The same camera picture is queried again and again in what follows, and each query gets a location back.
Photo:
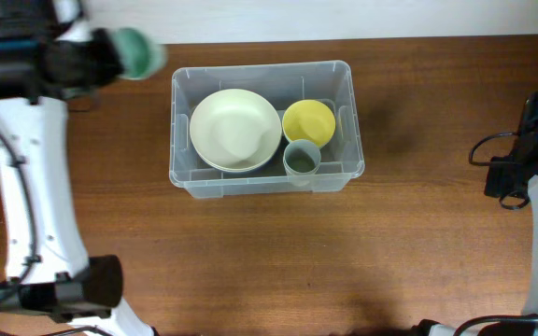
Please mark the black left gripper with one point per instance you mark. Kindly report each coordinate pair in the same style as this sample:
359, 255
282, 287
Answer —
104, 44

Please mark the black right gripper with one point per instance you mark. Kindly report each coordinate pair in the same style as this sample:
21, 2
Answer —
499, 178

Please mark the mint green plastic cup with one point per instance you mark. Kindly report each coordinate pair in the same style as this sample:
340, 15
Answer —
140, 57

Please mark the beige plastic plate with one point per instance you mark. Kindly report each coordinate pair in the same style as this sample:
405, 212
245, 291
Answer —
236, 165
235, 123

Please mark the yellow plastic bowl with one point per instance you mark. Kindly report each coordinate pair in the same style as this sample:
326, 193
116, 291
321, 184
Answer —
309, 120

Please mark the grey plastic cup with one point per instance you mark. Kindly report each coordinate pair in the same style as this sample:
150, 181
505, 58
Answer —
301, 157

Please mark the cream plastic cup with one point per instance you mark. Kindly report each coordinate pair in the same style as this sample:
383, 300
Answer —
301, 180

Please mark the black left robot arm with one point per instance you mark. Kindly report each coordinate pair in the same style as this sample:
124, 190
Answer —
48, 271

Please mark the clear plastic storage bin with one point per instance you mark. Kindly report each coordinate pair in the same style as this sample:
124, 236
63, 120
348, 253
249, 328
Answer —
282, 84

